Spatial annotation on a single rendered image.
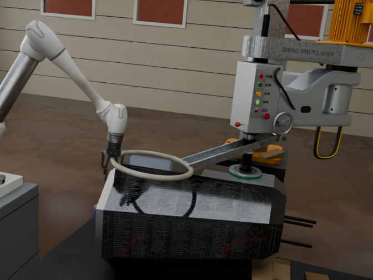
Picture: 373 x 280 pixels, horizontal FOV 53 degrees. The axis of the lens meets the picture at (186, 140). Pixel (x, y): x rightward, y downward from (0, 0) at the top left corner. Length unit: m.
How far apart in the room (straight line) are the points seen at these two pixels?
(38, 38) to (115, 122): 0.57
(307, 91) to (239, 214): 0.89
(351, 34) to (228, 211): 1.37
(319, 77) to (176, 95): 6.34
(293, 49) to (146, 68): 6.64
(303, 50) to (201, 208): 1.13
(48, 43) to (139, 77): 6.97
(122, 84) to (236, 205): 7.05
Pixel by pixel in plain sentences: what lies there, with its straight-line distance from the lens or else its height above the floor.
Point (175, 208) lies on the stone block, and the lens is 2.29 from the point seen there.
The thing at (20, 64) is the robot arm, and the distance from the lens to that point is 2.13.
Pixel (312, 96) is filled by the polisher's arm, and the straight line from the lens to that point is 2.54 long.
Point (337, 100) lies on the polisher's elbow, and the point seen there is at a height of 1.32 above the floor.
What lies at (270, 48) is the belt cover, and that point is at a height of 1.61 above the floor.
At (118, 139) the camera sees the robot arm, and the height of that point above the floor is 1.05.
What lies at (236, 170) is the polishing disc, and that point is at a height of 0.83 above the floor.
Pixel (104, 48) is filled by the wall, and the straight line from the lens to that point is 9.12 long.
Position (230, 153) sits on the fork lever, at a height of 0.97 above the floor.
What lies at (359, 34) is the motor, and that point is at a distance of 2.72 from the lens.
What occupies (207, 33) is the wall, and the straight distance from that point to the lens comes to 8.50.
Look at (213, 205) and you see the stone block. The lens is 2.28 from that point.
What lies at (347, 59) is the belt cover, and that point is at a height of 1.59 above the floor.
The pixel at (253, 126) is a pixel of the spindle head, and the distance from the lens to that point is 2.30.
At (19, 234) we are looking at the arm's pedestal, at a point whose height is 0.59.
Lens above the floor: 1.60
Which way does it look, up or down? 15 degrees down
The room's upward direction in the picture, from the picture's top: 6 degrees clockwise
